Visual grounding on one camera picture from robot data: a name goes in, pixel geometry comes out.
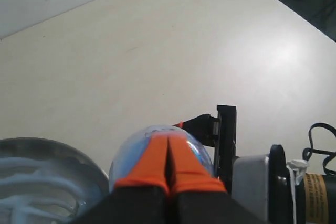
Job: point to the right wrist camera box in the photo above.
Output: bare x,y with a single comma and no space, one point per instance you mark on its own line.
266,185

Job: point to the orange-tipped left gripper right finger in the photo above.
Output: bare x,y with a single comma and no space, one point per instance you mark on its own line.
197,196

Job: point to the pale blue soap swirls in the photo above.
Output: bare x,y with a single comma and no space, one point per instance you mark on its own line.
34,192

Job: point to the round stainless steel plate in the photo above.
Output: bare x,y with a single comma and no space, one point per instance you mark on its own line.
72,164

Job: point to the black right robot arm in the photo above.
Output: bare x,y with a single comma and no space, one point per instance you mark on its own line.
315,196

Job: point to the blue pump soap bottle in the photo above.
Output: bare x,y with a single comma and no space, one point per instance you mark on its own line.
132,149

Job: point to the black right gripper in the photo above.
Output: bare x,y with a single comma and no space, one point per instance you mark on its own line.
220,133

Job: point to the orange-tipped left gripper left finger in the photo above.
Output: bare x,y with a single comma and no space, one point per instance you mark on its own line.
140,197

